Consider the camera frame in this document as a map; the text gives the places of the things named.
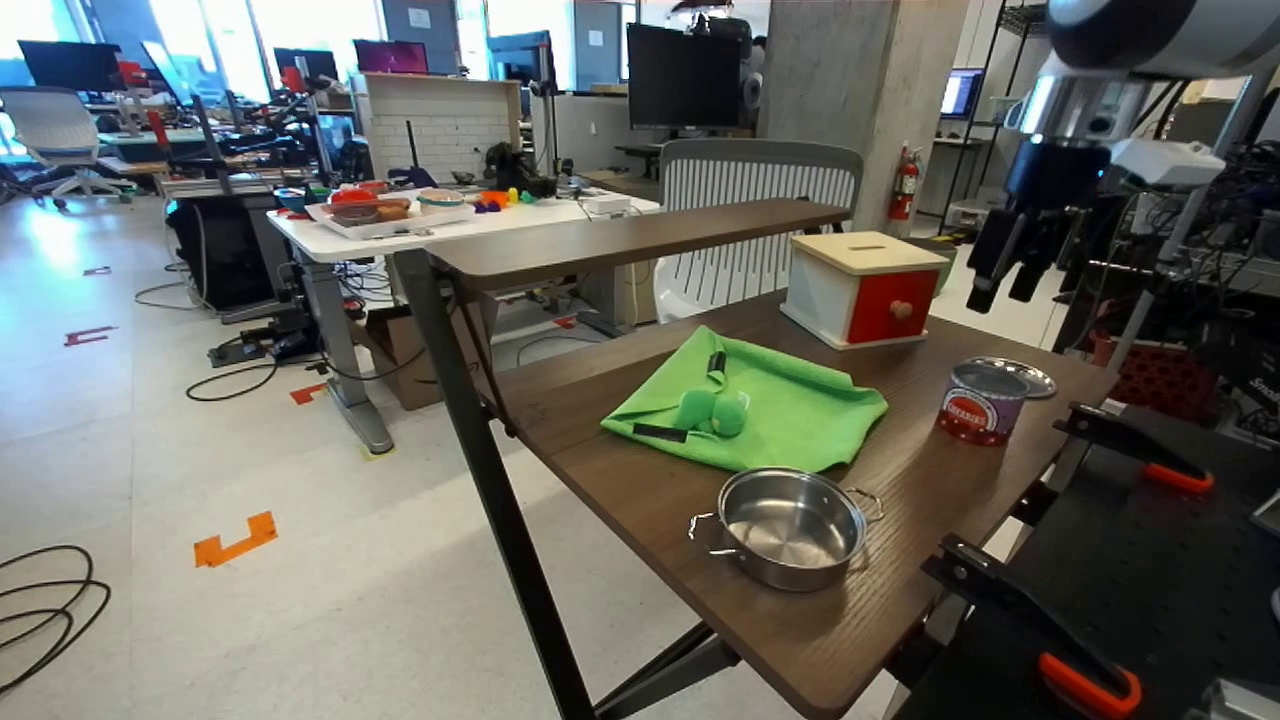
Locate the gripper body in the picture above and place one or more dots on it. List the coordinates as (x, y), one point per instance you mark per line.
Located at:
(1055, 175)

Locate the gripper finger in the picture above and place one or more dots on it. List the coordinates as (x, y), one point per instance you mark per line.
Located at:
(1036, 270)
(990, 262)

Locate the silver lid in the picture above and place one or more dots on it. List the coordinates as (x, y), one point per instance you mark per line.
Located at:
(1035, 378)

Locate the silver pot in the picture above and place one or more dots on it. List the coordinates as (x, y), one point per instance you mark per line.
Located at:
(790, 530)

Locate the wooden drawer knob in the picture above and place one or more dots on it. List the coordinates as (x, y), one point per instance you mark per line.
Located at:
(902, 310)

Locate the red drawer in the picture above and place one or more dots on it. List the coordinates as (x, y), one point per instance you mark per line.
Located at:
(890, 305)

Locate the red fire extinguisher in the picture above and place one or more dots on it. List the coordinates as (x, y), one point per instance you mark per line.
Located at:
(904, 185)

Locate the lit laptop screen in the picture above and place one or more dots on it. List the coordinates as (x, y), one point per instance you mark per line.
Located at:
(961, 93)

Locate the wooden box with red drawer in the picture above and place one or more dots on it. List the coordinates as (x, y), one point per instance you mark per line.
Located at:
(860, 285)

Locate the tin can with red label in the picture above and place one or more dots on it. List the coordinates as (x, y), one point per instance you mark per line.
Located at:
(982, 405)

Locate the red basket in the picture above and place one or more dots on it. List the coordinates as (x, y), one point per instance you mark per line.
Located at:
(1160, 380)

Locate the green cloth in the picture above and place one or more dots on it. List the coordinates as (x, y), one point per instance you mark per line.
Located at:
(800, 420)

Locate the white slatted chair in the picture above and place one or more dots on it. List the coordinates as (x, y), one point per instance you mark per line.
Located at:
(750, 180)

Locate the black marker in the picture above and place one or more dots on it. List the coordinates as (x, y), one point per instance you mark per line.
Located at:
(717, 366)

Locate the green toy dumbbell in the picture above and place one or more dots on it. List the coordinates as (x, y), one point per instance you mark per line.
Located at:
(712, 410)

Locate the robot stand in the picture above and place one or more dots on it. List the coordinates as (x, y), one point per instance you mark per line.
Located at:
(1150, 590)

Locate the black monitor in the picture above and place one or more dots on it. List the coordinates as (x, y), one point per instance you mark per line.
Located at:
(684, 75)

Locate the black strip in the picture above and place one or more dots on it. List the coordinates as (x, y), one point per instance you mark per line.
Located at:
(660, 432)

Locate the white brick panel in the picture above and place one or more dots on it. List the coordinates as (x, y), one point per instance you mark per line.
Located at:
(445, 125)

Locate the cardboard box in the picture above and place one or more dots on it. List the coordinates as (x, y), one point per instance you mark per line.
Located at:
(405, 345)

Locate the tray of toy food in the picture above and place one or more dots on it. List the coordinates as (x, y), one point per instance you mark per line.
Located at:
(385, 212)

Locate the white desk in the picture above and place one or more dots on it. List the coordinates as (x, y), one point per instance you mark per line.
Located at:
(330, 300)

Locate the row of monitors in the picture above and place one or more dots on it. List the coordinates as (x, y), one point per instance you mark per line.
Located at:
(300, 62)

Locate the white office chair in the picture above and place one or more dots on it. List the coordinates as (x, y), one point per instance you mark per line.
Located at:
(55, 130)

